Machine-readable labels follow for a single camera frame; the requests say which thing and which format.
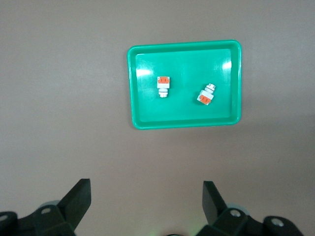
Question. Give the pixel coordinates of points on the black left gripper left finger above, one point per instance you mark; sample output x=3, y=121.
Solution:
x=73, y=204

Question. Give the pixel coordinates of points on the green plastic tray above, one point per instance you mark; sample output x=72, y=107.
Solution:
x=187, y=110

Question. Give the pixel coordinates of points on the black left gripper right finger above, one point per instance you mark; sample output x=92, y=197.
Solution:
x=214, y=204

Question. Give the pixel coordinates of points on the green button white orange body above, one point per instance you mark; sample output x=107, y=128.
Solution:
x=163, y=86
x=206, y=96

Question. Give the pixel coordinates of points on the brown table cover mat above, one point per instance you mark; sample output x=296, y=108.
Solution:
x=61, y=98

